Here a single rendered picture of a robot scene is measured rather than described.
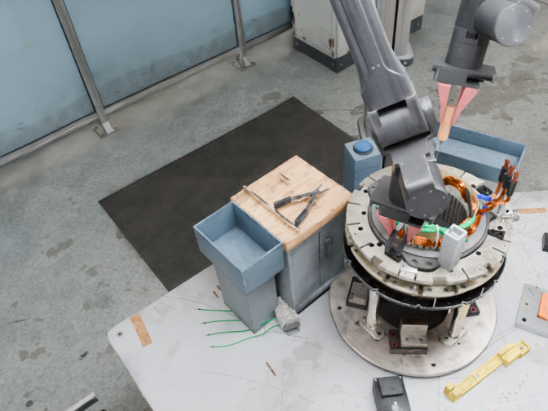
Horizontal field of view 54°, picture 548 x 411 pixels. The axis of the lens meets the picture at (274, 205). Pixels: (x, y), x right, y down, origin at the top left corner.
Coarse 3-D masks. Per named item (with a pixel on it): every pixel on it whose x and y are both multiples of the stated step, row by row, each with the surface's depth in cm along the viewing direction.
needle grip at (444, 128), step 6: (450, 108) 88; (444, 114) 89; (450, 114) 89; (444, 120) 89; (450, 120) 89; (444, 126) 90; (450, 126) 90; (438, 132) 91; (444, 132) 90; (438, 138) 91; (444, 138) 91
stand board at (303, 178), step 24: (288, 168) 123; (312, 168) 123; (240, 192) 119; (264, 192) 119; (288, 192) 118; (336, 192) 117; (264, 216) 114; (288, 216) 113; (312, 216) 113; (288, 240) 109
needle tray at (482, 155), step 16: (464, 128) 128; (448, 144) 131; (464, 144) 130; (480, 144) 129; (496, 144) 127; (512, 144) 125; (448, 160) 124; (464, 160) 122; (480, 160) 126; (496, 160) 126; (512, 160) 125; (480, 176) 122; (496, 176) 120
